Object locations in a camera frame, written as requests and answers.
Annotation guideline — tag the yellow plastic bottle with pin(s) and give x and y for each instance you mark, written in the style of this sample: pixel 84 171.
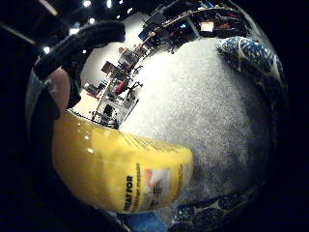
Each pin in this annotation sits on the yellow plastic bottle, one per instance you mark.
pixel 116 170

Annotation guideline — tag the group of ceiling lights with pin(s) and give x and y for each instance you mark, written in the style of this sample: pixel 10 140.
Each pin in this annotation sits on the group of ceiling lights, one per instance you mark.
pixel 87 4

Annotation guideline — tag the red office chair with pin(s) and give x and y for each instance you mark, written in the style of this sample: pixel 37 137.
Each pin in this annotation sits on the red office chair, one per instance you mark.
pixel 121 86

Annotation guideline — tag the metal shelf rack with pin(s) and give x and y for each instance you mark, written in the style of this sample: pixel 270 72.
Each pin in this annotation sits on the metal shelf rack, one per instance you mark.
pixel 112 103

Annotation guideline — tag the long cluttered work desk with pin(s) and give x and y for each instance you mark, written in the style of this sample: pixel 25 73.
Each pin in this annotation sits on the long cluttered work desk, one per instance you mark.
pixel 193 19

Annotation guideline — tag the white box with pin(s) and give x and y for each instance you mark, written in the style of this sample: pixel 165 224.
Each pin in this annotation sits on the white box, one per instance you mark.
pixel 207 26

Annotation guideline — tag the blue white-spotted soft toy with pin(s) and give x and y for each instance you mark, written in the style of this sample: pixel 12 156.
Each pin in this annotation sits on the blue white-spotted soft toy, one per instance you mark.
pixel 254 53

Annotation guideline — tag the bright blue object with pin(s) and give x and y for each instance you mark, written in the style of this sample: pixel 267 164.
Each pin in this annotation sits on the bright blue object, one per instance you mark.
pixel 145 223

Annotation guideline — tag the dark blue patterned cloth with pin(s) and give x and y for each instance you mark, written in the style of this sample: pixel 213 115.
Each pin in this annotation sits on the dark blue patterned cloth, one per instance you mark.
pixel 209 212

